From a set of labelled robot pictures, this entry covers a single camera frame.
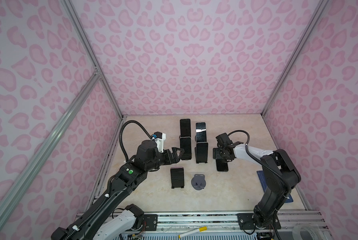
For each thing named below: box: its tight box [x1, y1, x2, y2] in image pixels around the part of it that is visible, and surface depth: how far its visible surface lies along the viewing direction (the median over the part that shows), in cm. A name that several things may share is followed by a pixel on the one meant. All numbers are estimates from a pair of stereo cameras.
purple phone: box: [170, 167, 185, 189], surface depth 81 cm
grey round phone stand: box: [191, 174, 206, 191], surface depth 85 cm
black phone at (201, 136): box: [195, 122, 207, 143], surface depth 103 cm
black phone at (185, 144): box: [180, 137, 192, 160], surface depth 92 cm
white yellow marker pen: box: [178, 226, 208, 239], surface depth 72 cm
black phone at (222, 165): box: [215, 159, 229, 172], surface depth 94 cm
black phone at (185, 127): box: [180, 118, 191, 137], surface depth 100 cm
